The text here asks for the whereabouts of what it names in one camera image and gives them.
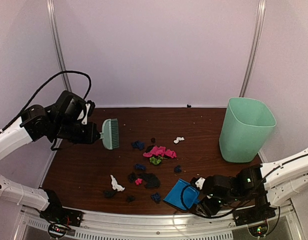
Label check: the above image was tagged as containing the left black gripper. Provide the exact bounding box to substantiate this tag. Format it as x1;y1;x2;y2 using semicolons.
51;119;100;144

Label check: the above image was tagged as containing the blue plastic dustpan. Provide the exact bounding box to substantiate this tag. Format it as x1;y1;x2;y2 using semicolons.
163;179;200;211

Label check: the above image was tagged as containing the mint green hand brush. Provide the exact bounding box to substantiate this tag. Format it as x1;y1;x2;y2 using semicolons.
100;118;119;150

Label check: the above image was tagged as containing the dark blue scrap front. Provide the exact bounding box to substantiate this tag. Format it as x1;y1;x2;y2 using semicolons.
151;192;161;204

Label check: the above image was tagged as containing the dark blue scrap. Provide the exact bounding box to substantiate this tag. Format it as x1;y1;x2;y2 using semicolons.
174;165;182;173
134;163;146;171
151;192;161;204
131;140;145;150

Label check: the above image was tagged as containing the large black paper scrap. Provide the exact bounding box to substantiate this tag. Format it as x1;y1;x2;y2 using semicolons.
138;173;160;189

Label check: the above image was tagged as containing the small pink paper scrap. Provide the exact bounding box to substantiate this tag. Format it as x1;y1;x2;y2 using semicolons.
135;178;143;186

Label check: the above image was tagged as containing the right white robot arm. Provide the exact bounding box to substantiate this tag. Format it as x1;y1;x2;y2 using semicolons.
195;148;308;221

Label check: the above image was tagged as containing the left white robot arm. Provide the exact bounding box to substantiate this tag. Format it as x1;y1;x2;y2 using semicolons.
0;103;103;222

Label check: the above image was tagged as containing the small white paper scrap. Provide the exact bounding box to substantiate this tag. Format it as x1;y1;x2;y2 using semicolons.
173;136;185;144

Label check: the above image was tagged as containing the large pink paper scrap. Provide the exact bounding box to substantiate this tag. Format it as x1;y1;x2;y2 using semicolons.
143;145;177;159

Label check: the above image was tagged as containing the long white paper scrap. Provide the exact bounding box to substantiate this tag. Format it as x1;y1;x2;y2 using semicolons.
110;175;125;192

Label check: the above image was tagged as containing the green paper scrap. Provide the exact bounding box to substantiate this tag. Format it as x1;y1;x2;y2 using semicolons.
149;156;162;166

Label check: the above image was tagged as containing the mint green waste bin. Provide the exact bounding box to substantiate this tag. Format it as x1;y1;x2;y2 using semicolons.
219;97;277;164

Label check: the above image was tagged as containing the black scrap under pink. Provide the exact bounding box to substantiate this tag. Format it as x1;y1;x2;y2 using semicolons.
145;144;155;153

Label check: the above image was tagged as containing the small black scrap front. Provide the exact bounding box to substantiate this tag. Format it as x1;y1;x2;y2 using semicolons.
126;195;136;203

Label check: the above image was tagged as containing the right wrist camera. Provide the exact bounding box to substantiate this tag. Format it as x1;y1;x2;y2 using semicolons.
190;177;206;190

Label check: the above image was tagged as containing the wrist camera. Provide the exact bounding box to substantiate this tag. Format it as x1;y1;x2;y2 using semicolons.
190;177;206;190
77;100;95;125

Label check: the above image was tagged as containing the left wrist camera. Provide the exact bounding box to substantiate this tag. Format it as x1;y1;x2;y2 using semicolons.
77;100;95;125

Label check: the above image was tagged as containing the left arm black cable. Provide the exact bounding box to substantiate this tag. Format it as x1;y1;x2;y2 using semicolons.
0;70;92;136

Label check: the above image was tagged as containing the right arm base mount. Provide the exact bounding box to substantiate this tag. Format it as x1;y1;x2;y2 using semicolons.
233;206;276;239

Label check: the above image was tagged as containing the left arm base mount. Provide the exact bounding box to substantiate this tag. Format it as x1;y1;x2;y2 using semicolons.
38;189;83;239

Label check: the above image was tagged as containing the front aluminium rail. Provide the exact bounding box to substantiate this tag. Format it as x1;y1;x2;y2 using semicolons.
18;197;299;240

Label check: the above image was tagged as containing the left aluminium frame post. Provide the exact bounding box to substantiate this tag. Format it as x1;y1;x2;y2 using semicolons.
45;0;72;93

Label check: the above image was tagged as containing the aluminium frame post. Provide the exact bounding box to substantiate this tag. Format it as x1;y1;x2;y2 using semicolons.
45;0;72;93
239;0;267;98

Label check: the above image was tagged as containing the right aluminium frame post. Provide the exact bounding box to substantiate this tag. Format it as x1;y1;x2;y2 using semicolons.
239;0;267;98

